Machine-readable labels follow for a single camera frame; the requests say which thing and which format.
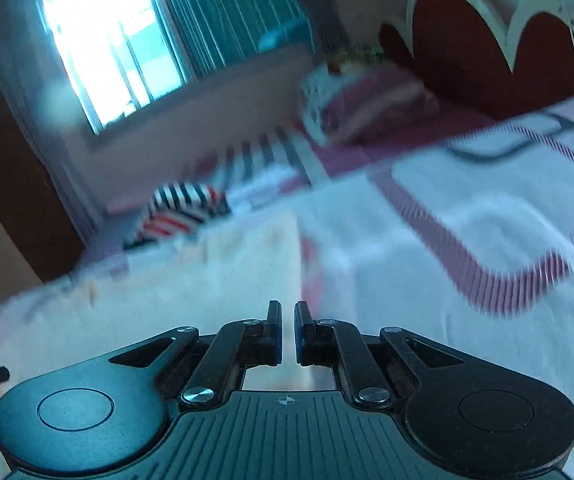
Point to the colourful patterned cushion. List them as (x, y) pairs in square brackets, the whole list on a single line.
[(357, 56)]

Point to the folded pink striped blanket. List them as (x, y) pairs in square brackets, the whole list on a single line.
[(367, 105)]

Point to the lilac curtain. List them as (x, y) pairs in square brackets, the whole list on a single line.
[(42, 150)]

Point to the brown wooden wardrobe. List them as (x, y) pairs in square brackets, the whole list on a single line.
[(12, 200)]

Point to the teal curtain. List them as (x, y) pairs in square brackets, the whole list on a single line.
[(227, 10)]

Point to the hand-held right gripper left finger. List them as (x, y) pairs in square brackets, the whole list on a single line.
[(275, 340)]

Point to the grey curtain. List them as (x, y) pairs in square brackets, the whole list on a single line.
[(324, 10)]

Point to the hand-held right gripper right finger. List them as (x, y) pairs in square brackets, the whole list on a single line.
[(301, 340)]

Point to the window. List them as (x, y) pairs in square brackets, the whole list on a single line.
[(102, 35)]

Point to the pink striped bed sheet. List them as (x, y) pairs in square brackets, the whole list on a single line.
[(277, 155)]

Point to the red heart-shaped headboard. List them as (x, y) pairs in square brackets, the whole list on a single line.
[(457, 60)]

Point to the light pink cloth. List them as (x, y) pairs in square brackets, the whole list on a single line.
[(267, 183)]

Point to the cream small garment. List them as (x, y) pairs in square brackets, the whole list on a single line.
[(167, 285)]

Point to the red black white striped garment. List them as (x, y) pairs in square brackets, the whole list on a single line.
[(177, 210)]

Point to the white quilt with striped bands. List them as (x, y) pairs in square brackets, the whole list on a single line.
[(467, 210)]

